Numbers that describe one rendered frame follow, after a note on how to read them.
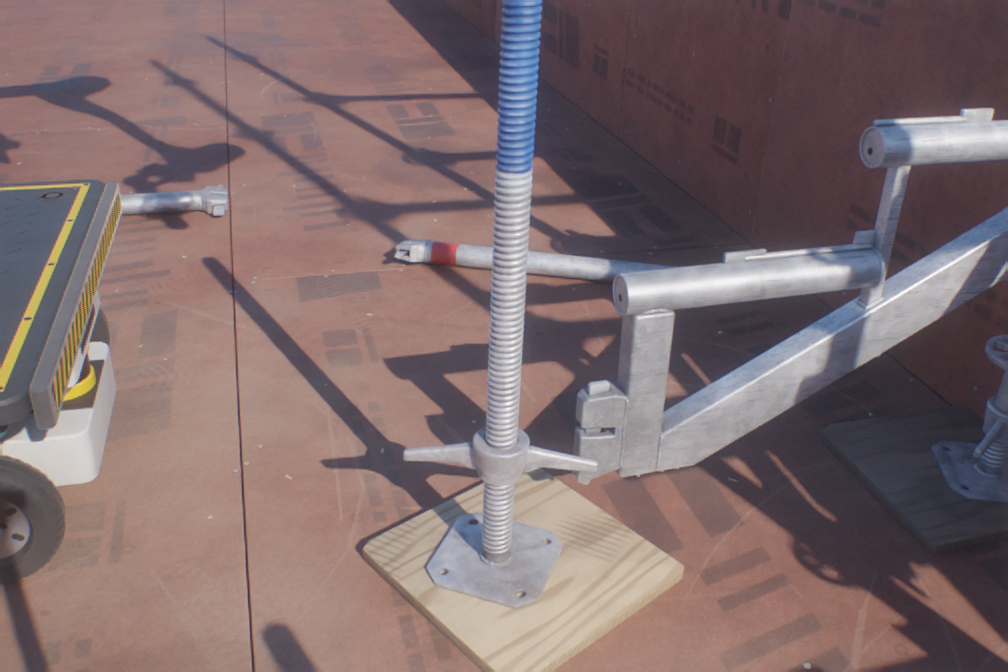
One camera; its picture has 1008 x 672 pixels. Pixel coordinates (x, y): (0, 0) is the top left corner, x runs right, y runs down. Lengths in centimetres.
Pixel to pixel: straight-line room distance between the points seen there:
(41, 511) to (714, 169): 181
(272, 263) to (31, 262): 81
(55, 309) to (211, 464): 36
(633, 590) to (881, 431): 60
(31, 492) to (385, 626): 45
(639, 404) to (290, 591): 50
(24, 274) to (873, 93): 150
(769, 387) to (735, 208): 123
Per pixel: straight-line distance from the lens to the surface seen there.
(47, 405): 108
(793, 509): 142
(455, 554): 122
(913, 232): 184
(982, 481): 156
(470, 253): 201
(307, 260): 209
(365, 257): 209
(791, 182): 216
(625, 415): 112
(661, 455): 118
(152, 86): 369
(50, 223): 151
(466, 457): 112
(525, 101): 92
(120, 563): 131
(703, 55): 254
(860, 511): 145
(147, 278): 207
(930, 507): 148
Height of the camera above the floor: 84
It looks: 29 degrees down
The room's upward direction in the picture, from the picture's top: 4 degrees clockwise
